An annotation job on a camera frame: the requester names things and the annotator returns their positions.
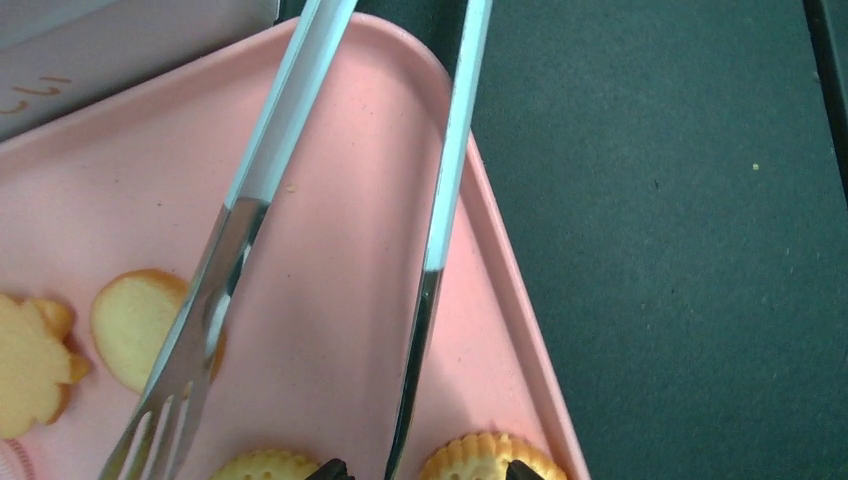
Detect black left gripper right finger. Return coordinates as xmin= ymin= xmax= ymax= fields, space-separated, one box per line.
xmin=506 ymin=459 xmax=545 ymax=480

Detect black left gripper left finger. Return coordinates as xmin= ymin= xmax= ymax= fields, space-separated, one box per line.
xmin=306 ymin=458 xmax=355 ymax=480

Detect silver metal tongs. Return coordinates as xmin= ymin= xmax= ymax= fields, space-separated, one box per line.
xmin=100 ymin=1 xmax=492 ymax=479

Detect orange cookie bottom left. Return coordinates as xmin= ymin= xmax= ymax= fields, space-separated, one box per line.
xmin=418 ymin=432 xmax=567 ymax=480

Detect round orange cookie bottom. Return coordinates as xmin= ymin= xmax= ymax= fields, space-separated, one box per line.
xmin=209 ymin=449 xmax=319 ymax=480

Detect pale oval cookie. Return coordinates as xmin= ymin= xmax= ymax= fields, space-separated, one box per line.
xmin=90 ymin=269 xmax=189 ymax=394

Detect pale flower cookie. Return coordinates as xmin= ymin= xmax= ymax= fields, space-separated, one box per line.
xmin=1 ymin=295 xmax=91 ymax=439

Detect metal tin with white dividers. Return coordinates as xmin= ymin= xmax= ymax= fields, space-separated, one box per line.
xmin=1 ymin=0 xmax=280 ymax=139

